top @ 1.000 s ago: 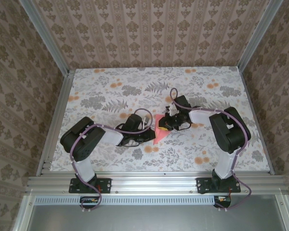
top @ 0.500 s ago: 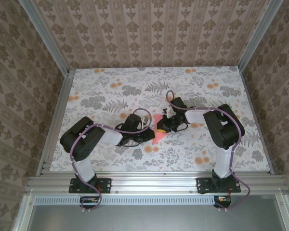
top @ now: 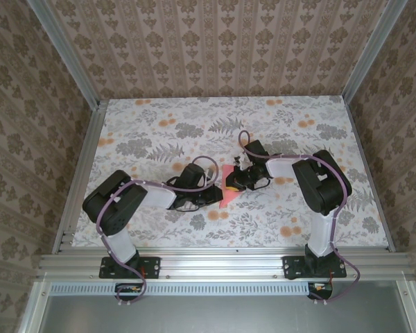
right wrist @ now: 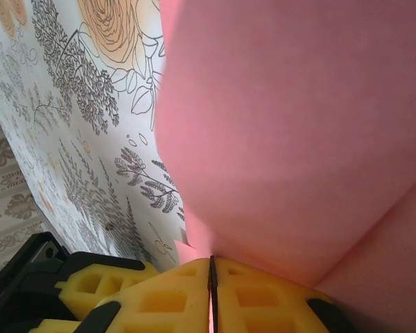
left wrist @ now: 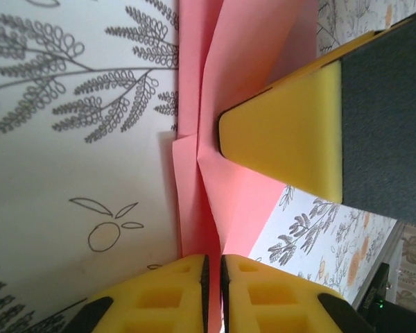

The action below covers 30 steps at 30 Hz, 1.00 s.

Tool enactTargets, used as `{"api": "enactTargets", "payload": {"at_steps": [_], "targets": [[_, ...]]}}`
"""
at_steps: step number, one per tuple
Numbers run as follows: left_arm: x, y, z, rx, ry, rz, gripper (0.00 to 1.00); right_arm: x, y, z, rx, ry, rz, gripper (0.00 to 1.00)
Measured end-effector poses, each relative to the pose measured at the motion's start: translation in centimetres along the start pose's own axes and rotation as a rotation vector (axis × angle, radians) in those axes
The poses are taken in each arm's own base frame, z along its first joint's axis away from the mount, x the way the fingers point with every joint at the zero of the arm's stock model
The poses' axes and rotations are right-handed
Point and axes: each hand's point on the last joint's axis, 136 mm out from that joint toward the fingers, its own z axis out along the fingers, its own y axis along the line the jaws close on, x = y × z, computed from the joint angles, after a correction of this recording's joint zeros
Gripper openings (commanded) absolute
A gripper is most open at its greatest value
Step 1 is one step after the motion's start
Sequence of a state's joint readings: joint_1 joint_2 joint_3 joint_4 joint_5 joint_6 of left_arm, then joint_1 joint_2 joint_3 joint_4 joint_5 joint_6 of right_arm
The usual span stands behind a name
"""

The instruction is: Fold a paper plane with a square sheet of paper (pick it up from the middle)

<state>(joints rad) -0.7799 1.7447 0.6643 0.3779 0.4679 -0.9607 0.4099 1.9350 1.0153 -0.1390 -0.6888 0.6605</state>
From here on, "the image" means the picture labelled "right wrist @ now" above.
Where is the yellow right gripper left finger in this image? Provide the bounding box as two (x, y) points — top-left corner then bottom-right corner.
(78, 257), (213, 333)

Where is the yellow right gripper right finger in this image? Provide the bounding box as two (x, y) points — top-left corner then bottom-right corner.
(209, 256), (354, 333)

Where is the floral printed table cover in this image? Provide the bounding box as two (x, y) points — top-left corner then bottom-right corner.
(0, 0), (187, 271)

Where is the pink cloth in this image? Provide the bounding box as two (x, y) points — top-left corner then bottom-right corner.
(154, 0), (416, 333)

